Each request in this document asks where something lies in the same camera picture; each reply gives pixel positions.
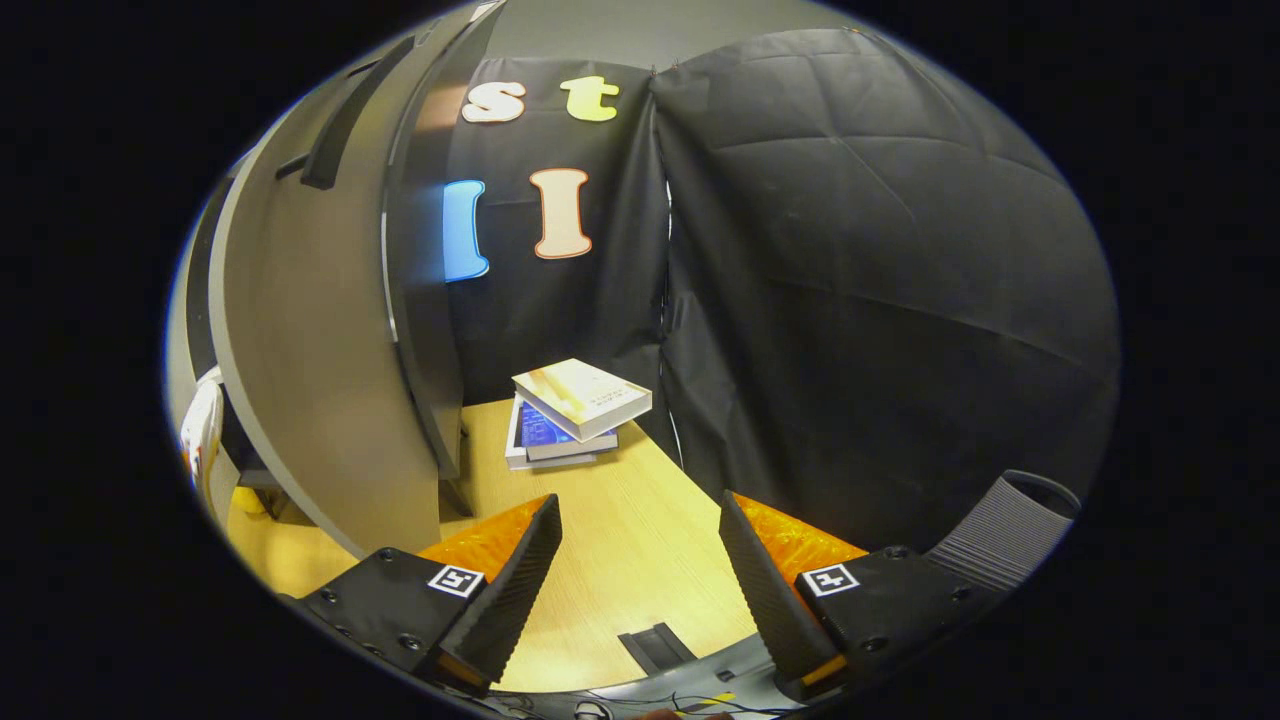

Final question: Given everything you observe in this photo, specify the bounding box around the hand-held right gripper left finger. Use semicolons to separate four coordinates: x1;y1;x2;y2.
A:
296;491;564;700

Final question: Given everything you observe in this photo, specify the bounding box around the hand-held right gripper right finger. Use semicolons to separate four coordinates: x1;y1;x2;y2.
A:
718;488;1003;703

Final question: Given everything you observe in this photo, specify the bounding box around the grey shoe cabinet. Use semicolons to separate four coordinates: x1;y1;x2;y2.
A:
165;0;501;521

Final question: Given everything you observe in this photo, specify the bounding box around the grey shoe cabinet door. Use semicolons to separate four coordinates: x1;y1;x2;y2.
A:
208;20;446;561

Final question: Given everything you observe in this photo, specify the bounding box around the blue cover book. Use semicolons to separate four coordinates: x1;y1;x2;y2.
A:
518;398;620;464

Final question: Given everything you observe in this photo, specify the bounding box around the black backdrop cloth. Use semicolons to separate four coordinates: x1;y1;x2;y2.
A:
440;55;673;426
650;28;1123;561

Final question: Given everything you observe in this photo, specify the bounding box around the black bracket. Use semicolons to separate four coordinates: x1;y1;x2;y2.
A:
617;621;699;677

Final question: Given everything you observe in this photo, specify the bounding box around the grey ribbed hose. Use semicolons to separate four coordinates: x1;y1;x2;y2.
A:
925;469;1084;594

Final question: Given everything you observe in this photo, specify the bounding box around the black door handle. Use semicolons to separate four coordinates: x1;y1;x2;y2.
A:
275;35;416;191

